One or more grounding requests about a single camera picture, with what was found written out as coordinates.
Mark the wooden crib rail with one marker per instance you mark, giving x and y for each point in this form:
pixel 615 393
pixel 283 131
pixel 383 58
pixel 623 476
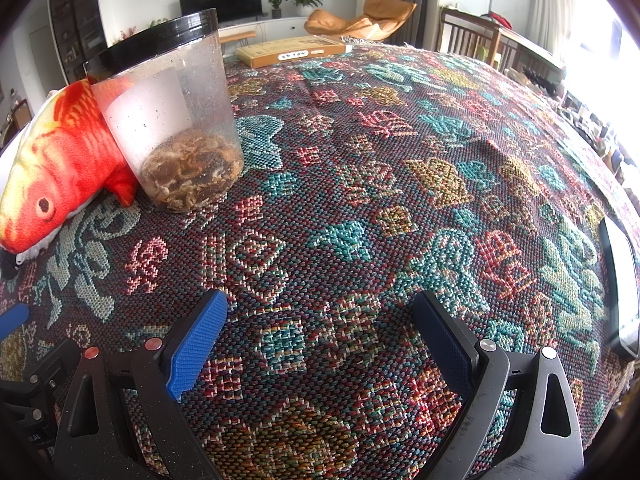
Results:
pixel 480 40

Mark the clear jar with black lid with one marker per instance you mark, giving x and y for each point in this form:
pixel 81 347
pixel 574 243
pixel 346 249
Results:
pixel 165 110

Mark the tall black display cabinet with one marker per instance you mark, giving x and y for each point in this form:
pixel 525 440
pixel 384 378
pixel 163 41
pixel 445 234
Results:
pixel 75 20

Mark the red flowers in vase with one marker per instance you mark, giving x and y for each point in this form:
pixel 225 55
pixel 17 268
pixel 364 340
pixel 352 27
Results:
pixel 125 32

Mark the cluttered side shelf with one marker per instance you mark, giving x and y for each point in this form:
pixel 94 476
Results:
pixel 585 110

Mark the white television cabinet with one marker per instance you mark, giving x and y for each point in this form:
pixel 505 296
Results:
pixel 280 27

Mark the grey curtain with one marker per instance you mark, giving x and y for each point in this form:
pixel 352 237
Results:
pixel 417 0

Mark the red cloth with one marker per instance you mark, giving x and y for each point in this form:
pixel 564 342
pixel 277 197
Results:
pixel 500 19

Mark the small potted plant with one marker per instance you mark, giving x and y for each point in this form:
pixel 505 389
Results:
pixel 275 7

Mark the black flat television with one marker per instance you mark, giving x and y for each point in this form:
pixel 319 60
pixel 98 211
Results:
pixel 220 0

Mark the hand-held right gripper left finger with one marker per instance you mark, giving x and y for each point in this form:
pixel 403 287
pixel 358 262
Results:
pixel 195 345

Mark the orange lounge chair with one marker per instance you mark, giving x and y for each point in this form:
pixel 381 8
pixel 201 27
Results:
pixel 350 22

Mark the white sheer curtain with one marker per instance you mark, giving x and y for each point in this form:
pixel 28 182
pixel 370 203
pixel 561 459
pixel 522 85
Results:
pixel 560 10

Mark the wooden bench with black legs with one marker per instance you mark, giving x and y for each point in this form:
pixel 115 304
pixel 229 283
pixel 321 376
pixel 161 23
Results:
pixel 237 35

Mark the black framed smartphone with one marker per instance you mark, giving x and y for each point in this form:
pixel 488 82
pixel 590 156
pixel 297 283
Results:
pixel 625 285

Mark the red yellow fish plush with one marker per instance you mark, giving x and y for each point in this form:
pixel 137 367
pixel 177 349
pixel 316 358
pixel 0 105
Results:
pixel 50 170

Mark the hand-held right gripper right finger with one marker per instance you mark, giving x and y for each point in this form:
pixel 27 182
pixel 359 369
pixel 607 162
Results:
pixel 445 345

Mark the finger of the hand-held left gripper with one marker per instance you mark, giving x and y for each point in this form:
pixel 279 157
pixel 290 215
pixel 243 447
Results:
pixel 12 316

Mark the colourful printed blanket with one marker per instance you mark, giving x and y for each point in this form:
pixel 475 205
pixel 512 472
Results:
pixel 350 185

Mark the flat yellow box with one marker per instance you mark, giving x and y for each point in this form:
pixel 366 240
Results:
pixel 290 52

